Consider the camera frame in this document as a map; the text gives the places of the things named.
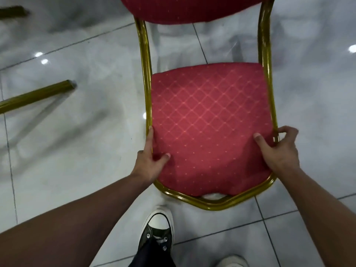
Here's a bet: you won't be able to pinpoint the red chair gold frame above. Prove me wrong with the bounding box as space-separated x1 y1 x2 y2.
119 0 280 212
0 5 77 114

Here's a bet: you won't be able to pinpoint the person's left forearm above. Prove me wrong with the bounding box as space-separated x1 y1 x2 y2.
0 174 154 267

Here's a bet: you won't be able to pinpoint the person's right forearm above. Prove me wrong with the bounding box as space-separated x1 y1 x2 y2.
278 167 356 267

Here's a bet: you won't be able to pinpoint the black white canvas sneaker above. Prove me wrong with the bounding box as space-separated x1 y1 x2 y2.
217 255 250 267
138 206 175 253

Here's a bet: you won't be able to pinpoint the person's right hand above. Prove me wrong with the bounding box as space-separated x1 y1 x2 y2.
253 125 301 174

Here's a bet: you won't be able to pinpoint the person's left hand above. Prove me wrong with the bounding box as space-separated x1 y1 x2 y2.
131 125 171 185

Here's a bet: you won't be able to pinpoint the black trousers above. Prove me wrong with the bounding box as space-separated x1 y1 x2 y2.
128 237 176 267

